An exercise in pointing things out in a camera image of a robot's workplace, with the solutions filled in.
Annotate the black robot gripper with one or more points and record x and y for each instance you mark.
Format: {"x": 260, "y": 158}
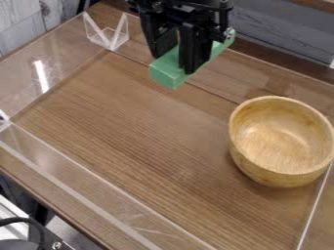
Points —
{"x": 202, "y": 20}

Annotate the green rectangular block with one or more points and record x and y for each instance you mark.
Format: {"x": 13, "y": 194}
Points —
{"x": 165, "y": 71}

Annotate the brown wooden bowl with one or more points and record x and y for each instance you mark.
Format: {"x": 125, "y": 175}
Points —
{"x": 281, "y": 141}

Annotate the clear acrylic corner bracket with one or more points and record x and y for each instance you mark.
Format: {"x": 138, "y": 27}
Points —
{"x": 108, "y": 37}

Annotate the clear acrylic tray wall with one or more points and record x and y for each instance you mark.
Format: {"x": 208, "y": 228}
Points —
{"x": 129, "y": 158}

